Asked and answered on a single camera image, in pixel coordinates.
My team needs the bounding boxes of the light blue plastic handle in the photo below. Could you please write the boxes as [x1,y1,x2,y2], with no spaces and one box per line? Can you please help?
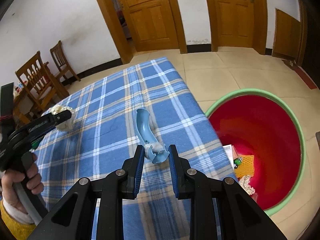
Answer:
[136,109,168,165]

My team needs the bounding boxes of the tall carved wooden chair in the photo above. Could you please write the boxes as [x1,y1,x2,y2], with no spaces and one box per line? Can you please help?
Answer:
[15,51,70,118]

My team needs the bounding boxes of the open wooden door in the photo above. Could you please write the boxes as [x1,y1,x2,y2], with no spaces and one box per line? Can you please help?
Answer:
[90,0,187,64]

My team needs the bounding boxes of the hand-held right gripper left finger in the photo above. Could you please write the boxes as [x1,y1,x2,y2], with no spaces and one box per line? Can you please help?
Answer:
[35,145,145,240]

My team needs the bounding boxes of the dark doorway frame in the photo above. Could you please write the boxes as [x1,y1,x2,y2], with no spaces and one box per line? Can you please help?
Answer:
[299,0,309,67]

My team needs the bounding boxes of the yellow foam net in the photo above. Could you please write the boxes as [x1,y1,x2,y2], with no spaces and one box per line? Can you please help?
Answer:
[235,155,255,180]

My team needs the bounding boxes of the white tissue wad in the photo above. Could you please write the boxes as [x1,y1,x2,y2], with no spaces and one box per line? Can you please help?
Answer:
[149,142,165,155]

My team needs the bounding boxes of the large cream paper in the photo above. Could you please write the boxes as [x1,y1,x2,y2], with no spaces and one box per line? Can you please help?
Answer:
[49,105,75,132]

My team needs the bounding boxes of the wooden dining table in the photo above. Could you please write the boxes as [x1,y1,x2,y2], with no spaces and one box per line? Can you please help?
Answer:
[12,87,34,124]

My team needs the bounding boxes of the wooden cabinet panel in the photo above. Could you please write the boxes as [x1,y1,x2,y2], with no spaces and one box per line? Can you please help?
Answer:
[272,8,302,61]

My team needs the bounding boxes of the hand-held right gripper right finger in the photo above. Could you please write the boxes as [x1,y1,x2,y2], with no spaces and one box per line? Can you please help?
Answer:
[168,144,283,240]

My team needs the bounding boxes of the white and teal box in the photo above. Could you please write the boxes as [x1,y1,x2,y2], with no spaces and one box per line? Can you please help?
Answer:
[222,144,238,170]

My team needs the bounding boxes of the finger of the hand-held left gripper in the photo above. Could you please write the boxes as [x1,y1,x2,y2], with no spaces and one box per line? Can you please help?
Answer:
[25,110,72,143]

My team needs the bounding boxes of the blue plaid tablecloth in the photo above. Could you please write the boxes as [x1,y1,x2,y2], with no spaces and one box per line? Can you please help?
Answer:
[32,56,240,240]

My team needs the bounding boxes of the red door mat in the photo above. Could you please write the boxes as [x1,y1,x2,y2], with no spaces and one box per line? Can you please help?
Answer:
[295,65,318,90]

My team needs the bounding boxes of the small cream paper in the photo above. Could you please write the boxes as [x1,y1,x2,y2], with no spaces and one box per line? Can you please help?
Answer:
[239,175,257,195]

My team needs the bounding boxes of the red bin with green rim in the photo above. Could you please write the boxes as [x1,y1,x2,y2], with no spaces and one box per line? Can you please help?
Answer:
[204,87,307,218]

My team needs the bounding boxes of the person's left hand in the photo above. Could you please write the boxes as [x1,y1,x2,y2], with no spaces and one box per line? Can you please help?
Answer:
[2,154,43,215]

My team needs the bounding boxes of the person's left forearm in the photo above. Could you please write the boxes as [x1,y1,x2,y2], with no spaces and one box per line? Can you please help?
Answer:
[0,199,37,240]

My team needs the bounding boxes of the closed wooden door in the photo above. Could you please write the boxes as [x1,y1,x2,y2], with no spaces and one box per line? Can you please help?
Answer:
[202,0,268,55]

